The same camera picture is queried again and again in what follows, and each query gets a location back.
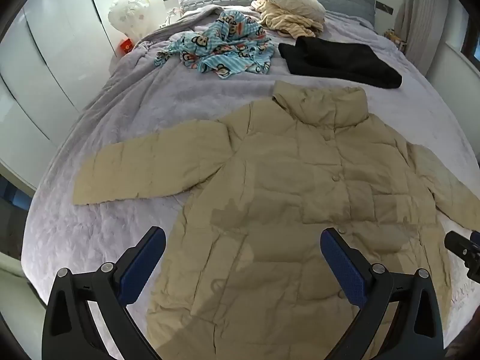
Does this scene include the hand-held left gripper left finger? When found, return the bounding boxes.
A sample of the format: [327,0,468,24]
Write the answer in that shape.
[42,226,166,360]

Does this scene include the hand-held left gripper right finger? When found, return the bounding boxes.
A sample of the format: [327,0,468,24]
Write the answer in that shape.
[320,227,445,360]

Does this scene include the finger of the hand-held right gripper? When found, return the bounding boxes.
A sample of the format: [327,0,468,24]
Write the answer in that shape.
[444,231,480,282]

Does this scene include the beige puffer jacket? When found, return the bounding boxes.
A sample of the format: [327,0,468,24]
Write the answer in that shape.
[72,80,480,360]

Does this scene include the lavender plush blanket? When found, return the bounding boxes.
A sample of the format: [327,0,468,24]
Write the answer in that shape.
[20,4,480,360]

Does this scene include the window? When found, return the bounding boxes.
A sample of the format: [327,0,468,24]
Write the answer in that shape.
[446,19,480,64]

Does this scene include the black folded garment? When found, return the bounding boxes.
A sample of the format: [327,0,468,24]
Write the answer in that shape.
[278,37,403,90]

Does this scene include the yellow small boxes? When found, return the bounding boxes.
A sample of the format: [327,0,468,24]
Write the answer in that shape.
[384,28,407,55]

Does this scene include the light grey curtain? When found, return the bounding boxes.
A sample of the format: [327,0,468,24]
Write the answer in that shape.
[397,0,471,79]

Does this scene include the white wardrobe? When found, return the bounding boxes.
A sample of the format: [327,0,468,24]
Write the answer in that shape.
[0,0,130,192]

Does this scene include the blue monkey print garment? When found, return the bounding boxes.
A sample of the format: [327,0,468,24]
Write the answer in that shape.
[154,10,275,80]

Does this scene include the grey quilt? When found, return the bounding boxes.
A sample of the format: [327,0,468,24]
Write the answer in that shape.
[135,5,226,46]

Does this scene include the beige striped garment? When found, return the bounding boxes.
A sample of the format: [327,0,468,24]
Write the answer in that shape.
[250,0,325,39]

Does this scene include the white plastic bag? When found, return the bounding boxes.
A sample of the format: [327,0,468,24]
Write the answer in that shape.
[108,0,151,40]

